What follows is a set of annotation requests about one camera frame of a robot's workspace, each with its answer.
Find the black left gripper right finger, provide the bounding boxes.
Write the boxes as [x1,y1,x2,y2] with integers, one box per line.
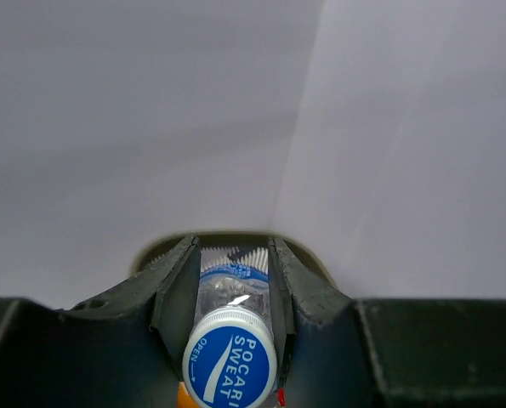
[269,238,506,407]

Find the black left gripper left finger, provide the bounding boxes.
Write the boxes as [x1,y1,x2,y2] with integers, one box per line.
[0,235,201,407]

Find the orange juice bottle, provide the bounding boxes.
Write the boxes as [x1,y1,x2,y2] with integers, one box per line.
[176,382,199,408]

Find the blue label bottle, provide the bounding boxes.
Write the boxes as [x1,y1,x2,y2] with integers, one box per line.
[182,246,278,407]

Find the grey mesh waste bin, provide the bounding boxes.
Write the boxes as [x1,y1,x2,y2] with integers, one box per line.
[128,229,338,288]

